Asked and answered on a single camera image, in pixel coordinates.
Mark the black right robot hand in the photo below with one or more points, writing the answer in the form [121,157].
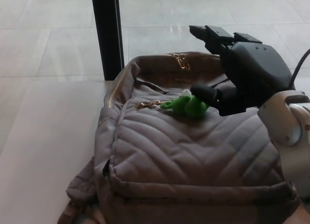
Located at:
[249,74]

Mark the grey quilted backpack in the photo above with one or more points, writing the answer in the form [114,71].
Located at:
[184,156]

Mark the black vertical post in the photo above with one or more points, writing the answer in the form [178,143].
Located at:
[107,35]

